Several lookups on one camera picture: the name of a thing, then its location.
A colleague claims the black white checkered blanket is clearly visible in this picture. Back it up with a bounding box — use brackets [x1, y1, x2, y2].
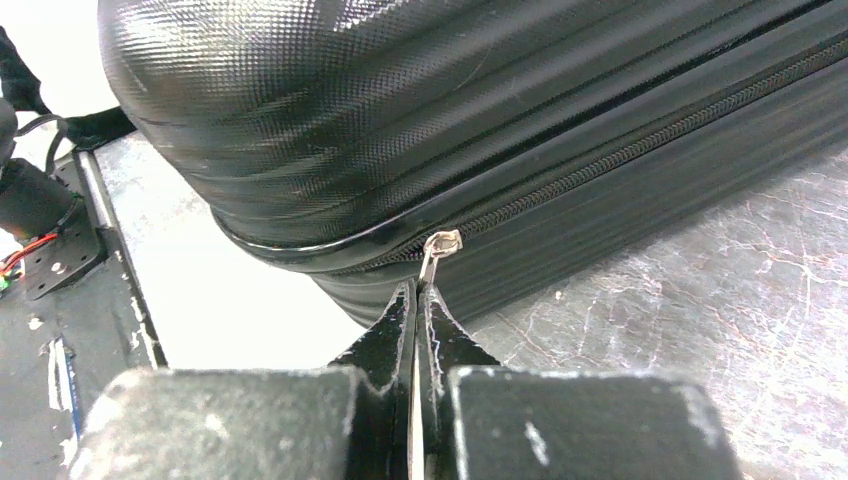
[1, 27, 137, 151]

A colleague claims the black suitcase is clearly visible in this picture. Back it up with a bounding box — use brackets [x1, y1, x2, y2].
[97, 1, 847, 325]

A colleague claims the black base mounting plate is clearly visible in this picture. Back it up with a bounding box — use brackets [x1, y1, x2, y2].
[1, 153, 167, 479]

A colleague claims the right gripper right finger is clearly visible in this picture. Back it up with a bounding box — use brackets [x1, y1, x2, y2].
[416, 285, 742, 479]

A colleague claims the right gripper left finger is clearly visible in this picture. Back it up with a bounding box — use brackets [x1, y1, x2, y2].
[68, 280, 416, 479]

